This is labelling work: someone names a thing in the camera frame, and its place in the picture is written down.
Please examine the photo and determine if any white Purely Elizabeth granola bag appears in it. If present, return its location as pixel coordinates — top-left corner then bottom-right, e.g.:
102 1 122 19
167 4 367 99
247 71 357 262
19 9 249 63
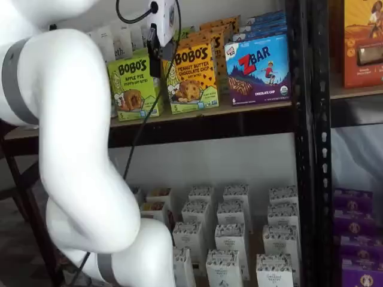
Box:
130 25 145 51
110 20 133 60
89 25 117 64

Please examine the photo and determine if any green Bobo's apple pie box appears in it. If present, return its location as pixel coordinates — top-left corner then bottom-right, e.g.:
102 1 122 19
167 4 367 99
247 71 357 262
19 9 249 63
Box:
107 55 165 122
174 26 196 42
131 47 152 60

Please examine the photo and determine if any blue Zbar chocolate chip box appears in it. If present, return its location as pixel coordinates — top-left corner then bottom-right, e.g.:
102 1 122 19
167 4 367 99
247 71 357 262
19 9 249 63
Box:
232 25 288 42
239 17 288 33
247 10 287 25
224 33 291 106

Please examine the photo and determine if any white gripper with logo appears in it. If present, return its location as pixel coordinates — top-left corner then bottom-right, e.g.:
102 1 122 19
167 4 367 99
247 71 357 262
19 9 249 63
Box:
148 0 178 79

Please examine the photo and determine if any large orange illustrated box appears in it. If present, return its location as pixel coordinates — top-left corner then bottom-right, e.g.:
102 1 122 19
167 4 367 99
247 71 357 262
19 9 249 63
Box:
342 0 383 88

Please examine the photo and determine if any purple snack box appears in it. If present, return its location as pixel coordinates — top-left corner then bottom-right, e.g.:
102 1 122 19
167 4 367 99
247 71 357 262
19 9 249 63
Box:
333 187 374 212
333 209 376 237
341 258 383 287
339 234 383 262

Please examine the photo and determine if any black metal shelf rack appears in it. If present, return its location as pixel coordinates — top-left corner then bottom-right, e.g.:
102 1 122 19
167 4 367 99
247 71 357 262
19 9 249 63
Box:
311 0 383 287
0 0 314 287

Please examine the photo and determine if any white carton with colourful print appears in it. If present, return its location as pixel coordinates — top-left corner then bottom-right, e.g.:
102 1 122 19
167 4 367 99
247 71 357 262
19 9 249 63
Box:
130 187 143 204
139 201 168 224
145 187 174 210

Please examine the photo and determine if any short black looped cable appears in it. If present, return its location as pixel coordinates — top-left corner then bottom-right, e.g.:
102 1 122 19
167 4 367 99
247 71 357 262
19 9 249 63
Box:
115 0 154 25

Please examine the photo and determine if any long black cable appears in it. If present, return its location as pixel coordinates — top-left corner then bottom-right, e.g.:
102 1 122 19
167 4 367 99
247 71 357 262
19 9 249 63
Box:
71 0 183 279

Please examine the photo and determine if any orange Bobo's peanut butter box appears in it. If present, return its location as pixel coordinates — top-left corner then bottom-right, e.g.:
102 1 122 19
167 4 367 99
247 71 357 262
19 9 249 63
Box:
199 22 235 45
179 29 227 98
200 14 241 34
161 44 220 115

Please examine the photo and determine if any white printed carton box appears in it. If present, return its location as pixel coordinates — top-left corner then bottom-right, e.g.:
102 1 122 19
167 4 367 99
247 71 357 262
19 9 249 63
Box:
181 200 212 227
214 223 250 271
223 184 251 207
267 203 300 228
188 185 215 206
256 254 296 287
217 201 251 228
268 185 299 207
205 249 245 287
172 221 208 265
262 224 300 259
172 247 197 287

